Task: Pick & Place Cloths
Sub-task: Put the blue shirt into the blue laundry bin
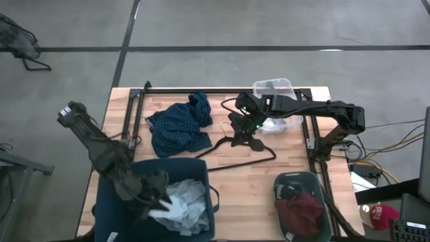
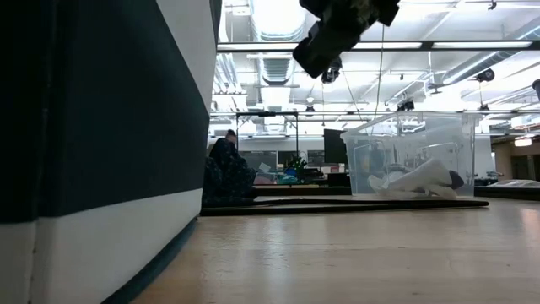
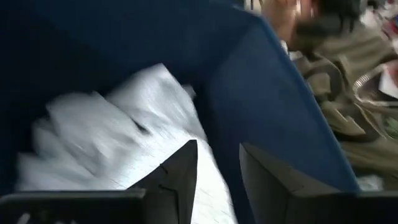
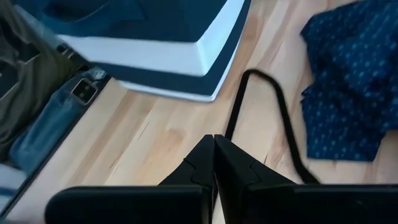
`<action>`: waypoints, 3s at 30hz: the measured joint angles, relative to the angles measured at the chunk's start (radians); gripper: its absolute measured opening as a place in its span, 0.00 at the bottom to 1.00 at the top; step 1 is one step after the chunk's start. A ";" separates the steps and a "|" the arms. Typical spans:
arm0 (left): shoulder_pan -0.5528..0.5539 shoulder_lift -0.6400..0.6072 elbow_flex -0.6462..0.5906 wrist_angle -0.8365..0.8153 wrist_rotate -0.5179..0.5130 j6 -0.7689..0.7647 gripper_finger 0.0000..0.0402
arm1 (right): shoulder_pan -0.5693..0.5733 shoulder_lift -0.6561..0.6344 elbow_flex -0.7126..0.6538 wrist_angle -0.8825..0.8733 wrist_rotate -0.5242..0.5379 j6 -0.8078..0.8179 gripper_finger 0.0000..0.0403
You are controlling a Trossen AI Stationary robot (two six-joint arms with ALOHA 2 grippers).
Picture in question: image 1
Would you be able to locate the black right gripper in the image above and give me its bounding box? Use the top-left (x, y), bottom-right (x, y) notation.
top-left (227, 112), bottom-right (268, 152)

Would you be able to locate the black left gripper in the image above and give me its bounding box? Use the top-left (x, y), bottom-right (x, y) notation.
top-left (139, 169), bottom-right (173, 218)

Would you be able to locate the light blue patterned shirt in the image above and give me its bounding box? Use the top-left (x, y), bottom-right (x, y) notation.
top-left (147, 178), bottom-right (211, 237)

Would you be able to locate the dark navy printed garment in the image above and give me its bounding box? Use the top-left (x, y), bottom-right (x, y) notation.
top-left (273, 183), bottom-right (304, 203)

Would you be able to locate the navy dotted shirt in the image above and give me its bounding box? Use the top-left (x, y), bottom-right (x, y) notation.
top-left (145, 91), bottom-right (214, 159)

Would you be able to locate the maroon cloth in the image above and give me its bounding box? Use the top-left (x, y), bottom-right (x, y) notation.
top-left (274, 191), bottom-right (325, 238)

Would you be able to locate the black clothes hanger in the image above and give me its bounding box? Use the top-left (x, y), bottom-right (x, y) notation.
top-left (194, 120), bottom-right (277, 173)

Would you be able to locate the navy white striped fabric basket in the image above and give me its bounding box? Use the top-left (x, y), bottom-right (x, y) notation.
top-left (93, 157), bottom-right (220, 242)

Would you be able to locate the clear plastic bin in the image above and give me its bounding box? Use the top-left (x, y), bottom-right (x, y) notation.
top-left (251, 77), bottom-right (304, 134)

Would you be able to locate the teal plastic bin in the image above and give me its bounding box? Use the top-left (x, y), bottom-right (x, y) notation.
top-left (272, 170), bottom-right (334, 242)

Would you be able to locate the white paper sheet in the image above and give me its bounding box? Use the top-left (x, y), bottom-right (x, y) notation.
top-left (349, 171), bottom-right (378, 193)

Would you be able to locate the black power brick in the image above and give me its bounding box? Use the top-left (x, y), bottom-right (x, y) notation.
top-left (351, 163), bottom-right (383, 179)

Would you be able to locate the grey metal stand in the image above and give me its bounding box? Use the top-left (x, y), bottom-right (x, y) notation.
top-left (0, 143), bottom-right (55, 242)

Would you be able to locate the red cap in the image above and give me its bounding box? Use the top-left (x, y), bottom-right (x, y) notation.
top-left (358, 203), bottom-right (400, 232)

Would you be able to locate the black keyboard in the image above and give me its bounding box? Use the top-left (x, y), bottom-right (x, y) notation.
top-left (388, 218), bottom-right (430, 242)

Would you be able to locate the black mesh chair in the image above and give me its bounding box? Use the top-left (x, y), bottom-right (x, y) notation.
top-left (0, 12), bottom-right (53, 72)

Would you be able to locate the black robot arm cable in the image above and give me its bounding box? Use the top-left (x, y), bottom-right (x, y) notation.
top-left (220, 96), bottom-right (243, 117)

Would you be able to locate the black aluminium table frame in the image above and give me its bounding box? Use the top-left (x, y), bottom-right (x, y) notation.
top-left (120, 80), bottom-right (366, 242)

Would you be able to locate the yellow floor cable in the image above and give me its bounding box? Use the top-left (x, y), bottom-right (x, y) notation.
top-left (354, 131), bottom-right (426, 184)

